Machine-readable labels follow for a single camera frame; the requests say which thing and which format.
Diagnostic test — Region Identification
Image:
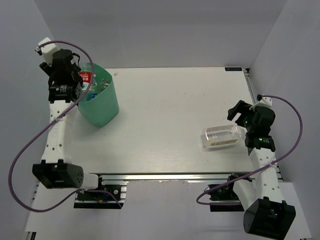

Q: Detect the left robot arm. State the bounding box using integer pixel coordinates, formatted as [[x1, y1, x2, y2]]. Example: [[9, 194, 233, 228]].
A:
[[32, 49, 106, 200]]

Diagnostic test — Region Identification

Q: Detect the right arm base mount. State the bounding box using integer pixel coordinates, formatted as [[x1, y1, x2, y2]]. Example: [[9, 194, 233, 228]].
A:
[[209, 186, 244, 213]]

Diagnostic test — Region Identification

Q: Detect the large red label bottle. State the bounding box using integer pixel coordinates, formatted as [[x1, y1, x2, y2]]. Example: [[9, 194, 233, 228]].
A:
[[79, 62, 92, 91]]

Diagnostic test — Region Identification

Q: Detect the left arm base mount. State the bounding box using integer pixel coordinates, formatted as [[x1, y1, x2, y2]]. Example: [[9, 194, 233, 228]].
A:
[[73, 180, 128, 210]]

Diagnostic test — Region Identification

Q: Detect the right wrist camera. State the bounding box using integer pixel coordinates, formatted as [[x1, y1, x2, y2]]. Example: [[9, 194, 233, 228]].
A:
[[252, 94, 273, 109]]

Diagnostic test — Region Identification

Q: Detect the green plastic bin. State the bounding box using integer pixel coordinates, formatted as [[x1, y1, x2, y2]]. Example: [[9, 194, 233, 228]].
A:
[[78, 64, 119, 127]]

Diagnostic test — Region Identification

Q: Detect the large clear bottle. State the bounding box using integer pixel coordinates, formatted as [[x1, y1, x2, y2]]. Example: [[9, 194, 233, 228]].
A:
[[200, 124, 247, 149]]

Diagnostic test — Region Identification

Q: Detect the green blue label bottle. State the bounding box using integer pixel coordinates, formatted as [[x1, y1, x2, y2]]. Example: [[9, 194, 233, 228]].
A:
[[97, 79, 110, 92]]

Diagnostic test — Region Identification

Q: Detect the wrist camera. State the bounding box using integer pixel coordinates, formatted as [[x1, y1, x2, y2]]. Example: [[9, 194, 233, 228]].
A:
[[35, 37, 60, 67], [252, 94, 273, 109]]

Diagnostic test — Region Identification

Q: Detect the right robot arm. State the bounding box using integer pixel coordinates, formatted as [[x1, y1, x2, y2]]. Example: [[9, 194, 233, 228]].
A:
[[225, 97, 296, 240]]

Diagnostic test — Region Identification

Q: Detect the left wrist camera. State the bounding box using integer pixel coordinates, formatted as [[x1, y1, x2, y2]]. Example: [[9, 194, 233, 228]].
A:
[[35, 37, 60, 67]]

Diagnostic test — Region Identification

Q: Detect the clear bottle blue label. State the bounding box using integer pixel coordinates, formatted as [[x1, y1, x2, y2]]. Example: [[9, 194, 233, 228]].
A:
[[84, 78, 98, 101]]

